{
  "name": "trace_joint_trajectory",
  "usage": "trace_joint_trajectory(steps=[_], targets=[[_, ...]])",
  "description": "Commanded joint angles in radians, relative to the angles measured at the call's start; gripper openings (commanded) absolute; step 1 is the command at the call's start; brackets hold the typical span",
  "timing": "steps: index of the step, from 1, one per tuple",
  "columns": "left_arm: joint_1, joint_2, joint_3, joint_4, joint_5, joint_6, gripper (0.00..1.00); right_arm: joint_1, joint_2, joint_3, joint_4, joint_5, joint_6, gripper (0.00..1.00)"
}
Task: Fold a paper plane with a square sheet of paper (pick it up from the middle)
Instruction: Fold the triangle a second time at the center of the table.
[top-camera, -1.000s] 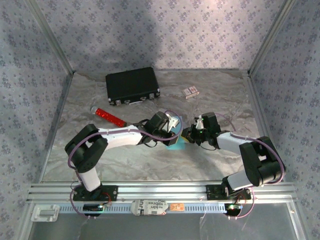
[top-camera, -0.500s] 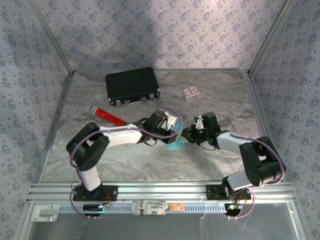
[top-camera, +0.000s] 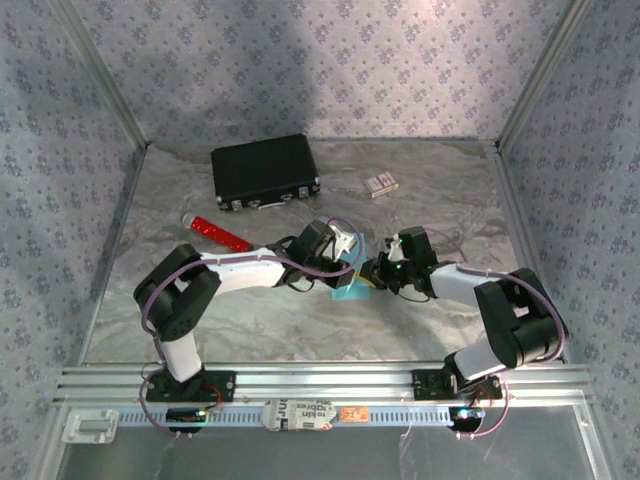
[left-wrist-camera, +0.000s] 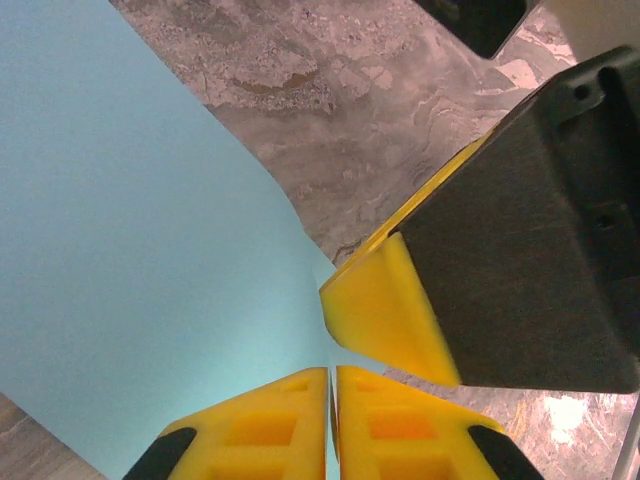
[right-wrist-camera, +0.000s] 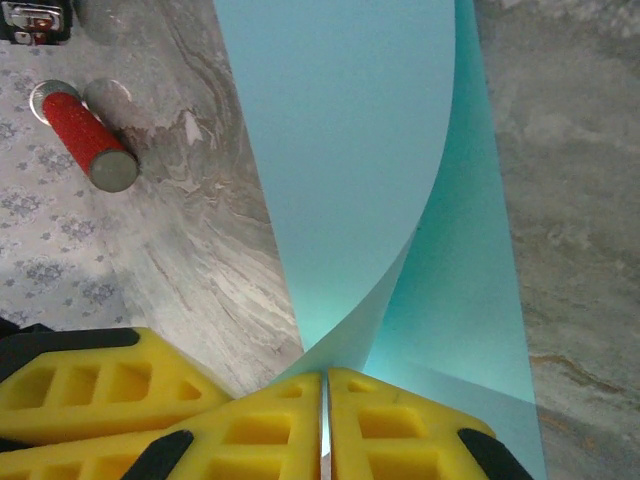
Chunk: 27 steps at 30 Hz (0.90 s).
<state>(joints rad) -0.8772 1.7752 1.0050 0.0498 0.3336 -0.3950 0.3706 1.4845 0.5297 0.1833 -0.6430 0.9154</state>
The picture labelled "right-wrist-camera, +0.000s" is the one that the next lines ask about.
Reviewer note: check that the red tube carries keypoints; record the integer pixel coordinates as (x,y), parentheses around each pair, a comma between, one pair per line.
(80,130)

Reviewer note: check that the light blue paper sheet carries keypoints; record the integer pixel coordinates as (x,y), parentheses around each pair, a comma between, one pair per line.
(350,150)

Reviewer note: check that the black case with metal corners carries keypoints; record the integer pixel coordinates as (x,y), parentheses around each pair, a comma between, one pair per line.
(35,20)

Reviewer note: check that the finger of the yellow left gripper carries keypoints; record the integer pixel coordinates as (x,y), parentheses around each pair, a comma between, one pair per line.
(125,380)
(75,457)

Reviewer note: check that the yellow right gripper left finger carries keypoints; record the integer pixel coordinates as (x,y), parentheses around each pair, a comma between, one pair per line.
(260,440)

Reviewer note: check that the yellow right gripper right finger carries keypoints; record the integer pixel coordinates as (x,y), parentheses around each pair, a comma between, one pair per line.
(390,440)

